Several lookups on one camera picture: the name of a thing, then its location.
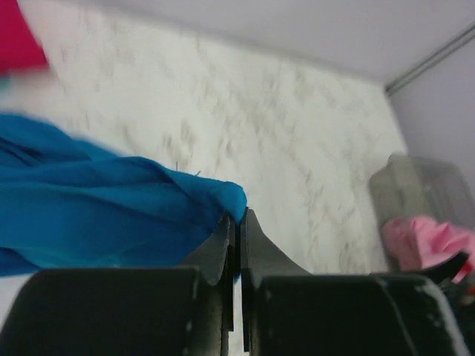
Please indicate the clear plastic bin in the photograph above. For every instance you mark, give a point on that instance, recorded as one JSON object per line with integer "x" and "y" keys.
{"x": 409, "y": 186}

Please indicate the right aluminium frame post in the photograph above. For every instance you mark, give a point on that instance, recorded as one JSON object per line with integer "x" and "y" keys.
{"x": 432, "y": 60}

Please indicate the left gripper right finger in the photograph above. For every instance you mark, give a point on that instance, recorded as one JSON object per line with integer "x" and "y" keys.
{"x": 289, "y": 311}

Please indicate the pink t-shirt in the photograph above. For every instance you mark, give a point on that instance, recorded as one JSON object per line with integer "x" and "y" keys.
{"x": 422, "y": 242}

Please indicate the blue t-shirt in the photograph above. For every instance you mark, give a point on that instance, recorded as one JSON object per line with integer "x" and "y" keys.
{"x": 68, "y": 203}

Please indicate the folded red t-shirt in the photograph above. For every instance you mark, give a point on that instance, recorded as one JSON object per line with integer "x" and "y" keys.
{"x": 19, "y": 49}

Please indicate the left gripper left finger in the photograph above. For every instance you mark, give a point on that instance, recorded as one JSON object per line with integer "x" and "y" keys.
{"x": 182, "y": 310}

